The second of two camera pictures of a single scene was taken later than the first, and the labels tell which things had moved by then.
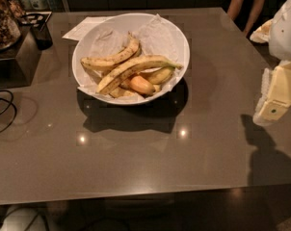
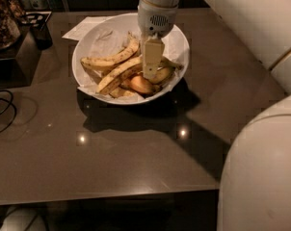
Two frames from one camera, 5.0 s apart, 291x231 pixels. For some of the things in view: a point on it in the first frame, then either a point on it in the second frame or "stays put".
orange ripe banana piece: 141,84 stays put
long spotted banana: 125,70 stays put
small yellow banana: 160,76 stays put
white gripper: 285,33 → 155,21
